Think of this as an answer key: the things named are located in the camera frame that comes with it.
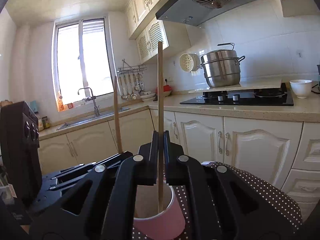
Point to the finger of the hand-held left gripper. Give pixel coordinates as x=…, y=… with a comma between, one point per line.
x=57, y=188
x=112, y=161

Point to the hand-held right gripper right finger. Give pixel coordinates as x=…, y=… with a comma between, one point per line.
x=172, y=170

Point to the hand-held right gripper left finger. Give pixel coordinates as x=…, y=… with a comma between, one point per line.
x=146, y=170

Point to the pink cup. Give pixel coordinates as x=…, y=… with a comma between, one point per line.
x=165, y=225

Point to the small dark jar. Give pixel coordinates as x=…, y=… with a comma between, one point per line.
x=45, y=123

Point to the teal box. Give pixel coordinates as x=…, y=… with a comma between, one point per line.
x=33, y=105

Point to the cream lower kitchen cabinets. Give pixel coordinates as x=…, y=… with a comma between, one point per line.
x=200, y=135

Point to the cream kitchen cabinets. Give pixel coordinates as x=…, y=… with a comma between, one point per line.
x=200, y=135
x=140, y=5

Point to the steel sink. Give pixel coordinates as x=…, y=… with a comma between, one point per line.
x=85, y=120

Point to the orange bottle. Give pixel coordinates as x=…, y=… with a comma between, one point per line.
x=60, y=103

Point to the steel faucet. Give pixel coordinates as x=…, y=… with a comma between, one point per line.
x=95, y=105

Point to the small red jar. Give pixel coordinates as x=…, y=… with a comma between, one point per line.
x=70, y=105

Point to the hanging steel ladle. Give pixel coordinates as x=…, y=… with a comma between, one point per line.
x=124, y=97

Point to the hanging steel skimmer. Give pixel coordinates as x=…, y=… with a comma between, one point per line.
x=133, y=95

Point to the stack of white dishes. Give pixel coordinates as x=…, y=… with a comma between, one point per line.
x=148, y=96

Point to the white bowl under red container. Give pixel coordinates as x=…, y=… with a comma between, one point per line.
x=167, y=93

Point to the hanging steel spoon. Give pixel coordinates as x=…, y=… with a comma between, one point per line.
x=137, y=87

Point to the hanging kitchen tool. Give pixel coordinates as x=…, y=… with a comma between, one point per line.
x=141, y=85

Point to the brown polka dot tablecloth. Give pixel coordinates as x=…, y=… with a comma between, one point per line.
x=262, y=187

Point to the kitchen window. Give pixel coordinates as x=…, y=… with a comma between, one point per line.
x=80, y=62

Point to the black gas stove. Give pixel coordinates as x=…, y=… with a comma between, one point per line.
x=250, y=100

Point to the stainless steel steamer pot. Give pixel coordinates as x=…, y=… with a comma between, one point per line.
x=222, y=70

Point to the beige stone slab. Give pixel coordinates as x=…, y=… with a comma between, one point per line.
x=262, y=85

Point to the cream upper kitchen cabinets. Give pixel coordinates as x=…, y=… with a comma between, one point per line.
x=140, y=5

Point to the grey range hood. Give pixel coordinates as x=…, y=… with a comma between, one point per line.
x=200, y=10

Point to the white wall socket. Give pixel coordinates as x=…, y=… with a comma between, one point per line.
x=169, y=80

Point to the wall utensil rack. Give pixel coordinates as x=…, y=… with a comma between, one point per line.
x=131, y=68

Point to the white wall strainer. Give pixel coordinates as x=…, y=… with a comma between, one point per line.
x=187, y=62

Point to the small lattice door wall cabinet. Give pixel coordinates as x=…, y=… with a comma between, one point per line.
x=155, y=35

